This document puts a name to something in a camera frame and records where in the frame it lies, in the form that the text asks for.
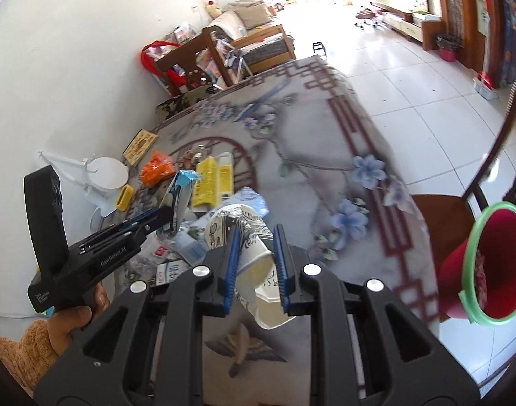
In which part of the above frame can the yellow printed packet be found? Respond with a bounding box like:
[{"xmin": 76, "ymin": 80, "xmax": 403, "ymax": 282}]
[{"xmin": 191, "ymin": 156, "xmax": 220, "ymax": 207}]

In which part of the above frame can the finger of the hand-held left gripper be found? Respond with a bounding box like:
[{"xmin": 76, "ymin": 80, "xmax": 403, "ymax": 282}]
[{"xmin": 78, "ymin": 205, "xmax": 176, "ymax": 248}]

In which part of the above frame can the red dustpan with handle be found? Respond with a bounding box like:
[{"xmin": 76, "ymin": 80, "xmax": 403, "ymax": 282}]
[{"xmin": 472, "ymin": 0, "xmax": 501, "ymax": 101}]

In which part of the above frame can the blue silver wrapper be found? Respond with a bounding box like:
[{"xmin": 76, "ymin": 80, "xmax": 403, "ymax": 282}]
[{"xmin": 163, "ymin": 170, "xmax": 199, "ymax": 236}]

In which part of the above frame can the clear plastic wrapper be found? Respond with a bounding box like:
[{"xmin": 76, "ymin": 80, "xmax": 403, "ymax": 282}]
[{"xmin": 127, "ymin": 219, "xmax": 209, "ymax": 285}]

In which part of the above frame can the orange wrapper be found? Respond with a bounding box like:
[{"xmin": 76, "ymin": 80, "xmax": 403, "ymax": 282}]
[{"xmin": 139, "ymin": 151, "xmax": 175, "ymax": 187}]

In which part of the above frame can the dark wooden carved chair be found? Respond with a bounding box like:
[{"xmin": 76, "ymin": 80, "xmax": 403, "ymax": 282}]
[{"xmin": 410, "ymin": 89, "xmax": 516, "ymax": 335}]

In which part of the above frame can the white blue paper box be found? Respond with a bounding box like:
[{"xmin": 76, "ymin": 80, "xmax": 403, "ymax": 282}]
[{"xmin": 155, "ymin": 261, "xmax": 192, "ymax": 287}]

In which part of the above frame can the light blue plastic packet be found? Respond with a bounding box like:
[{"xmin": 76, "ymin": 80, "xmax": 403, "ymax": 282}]
[{"xmin": 222, "ymin": 187, "xmax": 270, "ymax": 221}]

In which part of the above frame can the red plastic bag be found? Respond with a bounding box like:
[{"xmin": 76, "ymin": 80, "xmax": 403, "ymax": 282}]
[{"xmin": 140, "ymin": 40, "xmax": 188, "ymax": 89}]

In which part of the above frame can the yellow white carton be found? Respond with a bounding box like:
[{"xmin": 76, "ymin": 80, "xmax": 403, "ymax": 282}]
[{"xmin": 217, "ymin": 151, "xmax": 236, "ymax": 204}]

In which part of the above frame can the small yellow box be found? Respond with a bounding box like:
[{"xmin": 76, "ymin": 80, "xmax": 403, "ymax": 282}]
[{"xmin": 116, "ymin": 185, "xmax": 134, "ymax": 212}]

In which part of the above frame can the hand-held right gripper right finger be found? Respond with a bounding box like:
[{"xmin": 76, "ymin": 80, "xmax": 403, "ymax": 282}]
[{"xmin": 273, "ymin": 223, "xmax": 481, "ymax": 406}]

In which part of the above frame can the grey floral tablecloth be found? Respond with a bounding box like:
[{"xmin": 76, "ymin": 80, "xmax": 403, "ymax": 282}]
[{"xmin": 89, "ymin": 56, "xmax": 443, "ymax": 406}]

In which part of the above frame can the red bucket with green rim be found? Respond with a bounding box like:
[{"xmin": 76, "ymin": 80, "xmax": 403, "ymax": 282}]
[{"xmin": 436, "ymin": 202, "xmax": 516, "ymax": 327}]

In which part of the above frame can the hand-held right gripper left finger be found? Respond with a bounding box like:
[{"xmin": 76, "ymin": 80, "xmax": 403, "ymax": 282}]
[{"xmin": 34, "ymin": 224, "xmax": 242, "ymax": 406}]

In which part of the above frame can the pale wooden TV cabinet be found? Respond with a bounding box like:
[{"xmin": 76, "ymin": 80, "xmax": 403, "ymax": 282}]
[{"xmin": 369, "ymin": 0, "xmax": 444, "ymax": 50}]

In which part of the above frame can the wheeled office stool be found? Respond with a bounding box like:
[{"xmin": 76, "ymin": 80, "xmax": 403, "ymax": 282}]
[{"xmin": 353, "ymin": 7, "xmax": 382, "ymax": 31}]

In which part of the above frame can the red waste bin black liner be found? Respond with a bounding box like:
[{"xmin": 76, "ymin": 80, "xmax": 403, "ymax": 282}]
[{"xmin": 436, "ymin": 34, "xmax": 463, "ymax": 63}]

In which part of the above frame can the crushed white paper cup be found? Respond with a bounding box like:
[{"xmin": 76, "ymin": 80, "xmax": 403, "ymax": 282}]
[{"xmin": 205, "ymin": 204, "xmax": 299, "ymax": 330}]

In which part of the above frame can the dark floral box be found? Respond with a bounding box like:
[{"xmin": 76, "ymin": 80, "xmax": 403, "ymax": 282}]
[{"xmin": 155, "ymin": 89, "xmax": 213, "ymax": 126}]

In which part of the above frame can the red gold patterned box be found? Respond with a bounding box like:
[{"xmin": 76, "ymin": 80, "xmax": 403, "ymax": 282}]
[{"xmin": 123, "ymin": 129, "xmax": 159, "ymax": 165}]

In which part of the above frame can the person's left forearm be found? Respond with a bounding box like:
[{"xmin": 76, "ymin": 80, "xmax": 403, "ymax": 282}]
[{"xmin": 0, "ymin": 319, "xmax": 58, "ymax": 399}]

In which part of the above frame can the wooden sofa with cushions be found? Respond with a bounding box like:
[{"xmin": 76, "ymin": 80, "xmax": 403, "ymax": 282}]
[{"xmin": 206, "ymin": 0, "xmax": 297, "ymax": 74}]

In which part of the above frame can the person's left hand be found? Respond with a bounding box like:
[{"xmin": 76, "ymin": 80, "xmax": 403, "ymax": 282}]
[{"xmin": 46, "ymin": 284, "xmax": 111, "ymax": 357}]

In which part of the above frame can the white folding desk lamp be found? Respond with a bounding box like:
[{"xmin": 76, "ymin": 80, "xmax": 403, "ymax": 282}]
[{"xmin": 37, "ymin": 150, "xmax": 129, "ymax": 215}]

